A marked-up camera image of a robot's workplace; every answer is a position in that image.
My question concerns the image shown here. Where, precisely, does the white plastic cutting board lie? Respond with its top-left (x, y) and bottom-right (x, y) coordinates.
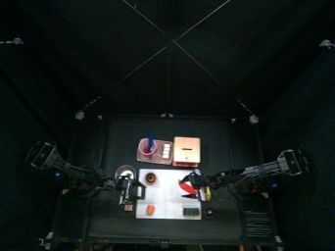
top-left (134, 168), bottom-right (202, 221)

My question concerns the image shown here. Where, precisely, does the silver metal bowl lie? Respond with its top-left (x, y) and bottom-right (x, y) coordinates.
top-left (113, 164), bottom-right (137, 180)

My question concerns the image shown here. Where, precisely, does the light wooden box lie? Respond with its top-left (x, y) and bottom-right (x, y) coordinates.
top-left (172, 136), bottom-right (202, 168)

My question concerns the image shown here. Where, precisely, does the blue plastic stick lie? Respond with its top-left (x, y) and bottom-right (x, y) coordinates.
top-left (146, 130), bottom-right (156, 155)

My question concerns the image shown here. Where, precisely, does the white printed label sticker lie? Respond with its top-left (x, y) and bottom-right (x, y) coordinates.
top-left (242, 210), bottom-right (273, 243)

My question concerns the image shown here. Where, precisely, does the wooden tray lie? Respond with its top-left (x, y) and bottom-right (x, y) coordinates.
top-left (136, 137), bottom-right (173, 166)

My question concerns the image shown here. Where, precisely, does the small brown bowl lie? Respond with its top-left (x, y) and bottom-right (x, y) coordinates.
top-left (144, 172), bottom-right (158, 184)

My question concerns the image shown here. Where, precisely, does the red toy pepper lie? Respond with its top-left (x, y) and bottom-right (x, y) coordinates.
top-left (177, 179), bottom-right (197, 196)

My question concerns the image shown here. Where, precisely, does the green toy block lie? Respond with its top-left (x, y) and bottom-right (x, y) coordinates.
top-left (181, 207), bottom-right (200, 217)

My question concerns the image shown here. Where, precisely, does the pink plastic cup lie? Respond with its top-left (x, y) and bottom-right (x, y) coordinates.
top-left (137, 138), bottom-right (158, 157)

